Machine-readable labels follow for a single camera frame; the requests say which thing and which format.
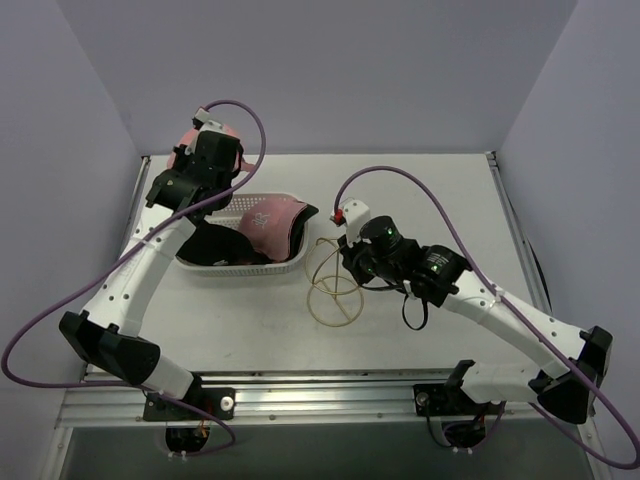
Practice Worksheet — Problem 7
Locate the plain pink baseball cap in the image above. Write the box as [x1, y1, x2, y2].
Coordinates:
[166, 124, 255, 173]

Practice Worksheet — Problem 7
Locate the gold wire hat stand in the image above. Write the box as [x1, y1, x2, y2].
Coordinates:
[304, 237, 365, 329]

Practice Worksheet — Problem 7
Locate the pink cap with white logo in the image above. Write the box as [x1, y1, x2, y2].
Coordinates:
[237, 196, 307, 263]

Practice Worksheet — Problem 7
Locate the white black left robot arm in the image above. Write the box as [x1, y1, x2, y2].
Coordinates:
[59, 121, 243, 419]

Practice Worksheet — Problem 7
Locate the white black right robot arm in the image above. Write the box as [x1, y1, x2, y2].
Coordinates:
[339, 208, 613, 425]

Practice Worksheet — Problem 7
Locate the white perforated plastic basket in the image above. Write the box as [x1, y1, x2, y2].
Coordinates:
[176, 193, 319, 277]

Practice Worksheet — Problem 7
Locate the black baseball cap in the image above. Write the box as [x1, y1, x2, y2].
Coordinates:
[177, 203, 318, 267]

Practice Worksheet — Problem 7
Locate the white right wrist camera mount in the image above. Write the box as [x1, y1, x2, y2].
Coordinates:
[330, 197, 371, 247]

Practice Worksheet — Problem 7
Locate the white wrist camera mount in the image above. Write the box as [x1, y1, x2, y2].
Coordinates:
[192, 107, 225, 133]
[330, 197, 371, 247]

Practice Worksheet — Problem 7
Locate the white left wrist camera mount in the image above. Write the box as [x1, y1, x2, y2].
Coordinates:
[192, 107, 225, 133]

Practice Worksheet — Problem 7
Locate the aluminium mounting rail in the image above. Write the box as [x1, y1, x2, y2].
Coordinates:
[54, 367, 596, 429]

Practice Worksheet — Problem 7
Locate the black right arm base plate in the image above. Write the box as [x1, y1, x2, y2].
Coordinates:
[412, 383, 500, 417]

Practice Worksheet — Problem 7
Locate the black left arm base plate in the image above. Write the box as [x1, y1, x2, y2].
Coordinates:
[142, 387, 236, 422]

